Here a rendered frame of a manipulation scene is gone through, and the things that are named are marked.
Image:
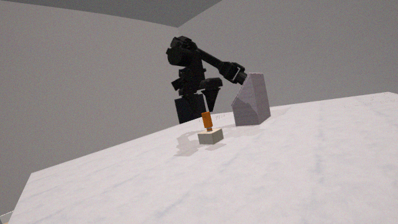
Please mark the orange cylinder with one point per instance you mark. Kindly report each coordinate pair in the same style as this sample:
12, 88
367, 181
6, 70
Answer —
207, 120

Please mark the beige rectangular block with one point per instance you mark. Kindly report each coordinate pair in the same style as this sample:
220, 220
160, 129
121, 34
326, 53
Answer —
211, 137

